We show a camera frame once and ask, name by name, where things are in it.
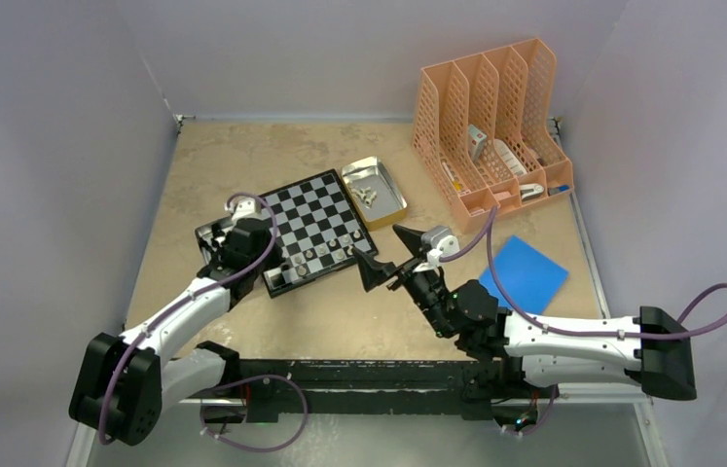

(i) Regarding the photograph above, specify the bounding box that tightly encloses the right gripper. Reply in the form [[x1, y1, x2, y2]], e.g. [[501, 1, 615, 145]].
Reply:
[[350, 226, 454, 339]]

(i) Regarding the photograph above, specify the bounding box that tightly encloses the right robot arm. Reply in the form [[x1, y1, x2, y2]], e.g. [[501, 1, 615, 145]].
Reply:
[[349, 225, 697, 401]]

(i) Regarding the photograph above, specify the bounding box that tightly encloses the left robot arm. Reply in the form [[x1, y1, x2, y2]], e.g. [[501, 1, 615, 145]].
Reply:
[[68, 218, 280, 446]]

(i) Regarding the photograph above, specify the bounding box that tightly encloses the silver tray of black pieces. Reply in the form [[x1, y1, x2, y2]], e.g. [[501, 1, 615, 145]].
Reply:
[[195, 217, 235, 269]]

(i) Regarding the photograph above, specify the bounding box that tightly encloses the yellow tray of white pieces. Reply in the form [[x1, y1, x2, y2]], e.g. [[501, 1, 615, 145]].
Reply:
[[341, 157, 408, 231]]

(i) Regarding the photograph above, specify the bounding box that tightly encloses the black and white chessboard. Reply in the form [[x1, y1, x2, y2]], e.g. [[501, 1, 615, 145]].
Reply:
[[261, 169, 379, 298]]

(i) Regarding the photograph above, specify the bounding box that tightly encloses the blue flat sheet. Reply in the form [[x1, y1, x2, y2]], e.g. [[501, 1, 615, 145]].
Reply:
[[491, 235, 568, 315]]

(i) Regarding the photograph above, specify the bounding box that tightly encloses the black base bar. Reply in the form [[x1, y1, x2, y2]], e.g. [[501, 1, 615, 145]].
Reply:
[[202, 358, 559, 425]]

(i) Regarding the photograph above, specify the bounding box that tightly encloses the white stapler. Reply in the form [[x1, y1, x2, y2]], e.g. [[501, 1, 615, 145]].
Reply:
[[519, 183, 545, 202]]

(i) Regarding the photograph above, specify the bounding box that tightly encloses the orange file organizer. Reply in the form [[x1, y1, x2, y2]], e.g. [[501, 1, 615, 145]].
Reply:
[[411, 38, 575, 233]]

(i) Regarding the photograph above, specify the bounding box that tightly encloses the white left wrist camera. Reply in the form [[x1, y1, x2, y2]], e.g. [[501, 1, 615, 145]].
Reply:
[[227, 198, 262, 224]]

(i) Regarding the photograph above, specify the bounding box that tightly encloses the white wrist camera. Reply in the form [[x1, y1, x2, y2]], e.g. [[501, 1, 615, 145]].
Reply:
[[227, 198, 262, 224], [420, 225, 460, 267]]

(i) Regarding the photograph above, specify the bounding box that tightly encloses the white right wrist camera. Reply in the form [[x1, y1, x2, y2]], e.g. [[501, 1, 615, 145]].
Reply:
[[420, 225, 460, 267]]

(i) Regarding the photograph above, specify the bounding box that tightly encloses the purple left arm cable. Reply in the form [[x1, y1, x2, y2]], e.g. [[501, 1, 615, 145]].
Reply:
[[96, 192, 280, 448]]

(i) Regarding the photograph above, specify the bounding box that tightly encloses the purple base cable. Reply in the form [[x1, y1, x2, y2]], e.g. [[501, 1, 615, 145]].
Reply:
[[200, 372, 309, 453]]

